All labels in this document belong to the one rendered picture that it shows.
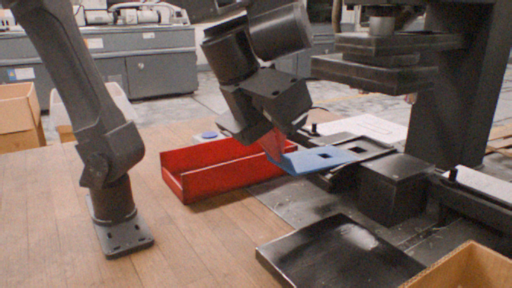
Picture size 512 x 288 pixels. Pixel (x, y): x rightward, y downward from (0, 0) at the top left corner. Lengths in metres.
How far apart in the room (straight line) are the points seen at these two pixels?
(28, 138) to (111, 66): 2.47
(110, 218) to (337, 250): 0.34
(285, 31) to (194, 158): 0.41
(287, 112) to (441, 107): 0.47
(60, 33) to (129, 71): 4.44
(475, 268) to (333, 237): 0.18
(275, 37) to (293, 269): 0.27
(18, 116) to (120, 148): 2.10
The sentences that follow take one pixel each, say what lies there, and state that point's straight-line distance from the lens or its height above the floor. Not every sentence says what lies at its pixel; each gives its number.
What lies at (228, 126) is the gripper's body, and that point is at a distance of 0.44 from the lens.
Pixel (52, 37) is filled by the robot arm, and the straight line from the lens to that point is 0.53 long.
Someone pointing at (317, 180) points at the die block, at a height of 0.91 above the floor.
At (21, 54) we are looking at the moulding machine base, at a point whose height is 0.76.
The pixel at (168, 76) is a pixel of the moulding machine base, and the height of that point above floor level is 0.33.
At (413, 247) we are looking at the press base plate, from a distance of 0.56.
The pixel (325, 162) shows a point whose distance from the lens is 0.55.
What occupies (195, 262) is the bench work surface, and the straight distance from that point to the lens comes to 0.50.
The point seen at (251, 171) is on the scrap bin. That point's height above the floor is 0.93.
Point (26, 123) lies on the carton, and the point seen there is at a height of 0.56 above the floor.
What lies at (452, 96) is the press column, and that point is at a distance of 0.77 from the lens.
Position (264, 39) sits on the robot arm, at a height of 1.19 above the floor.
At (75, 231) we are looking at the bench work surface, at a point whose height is 0.90.
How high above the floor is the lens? 1.22
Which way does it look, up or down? 22 degrees down
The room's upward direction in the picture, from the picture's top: straight up
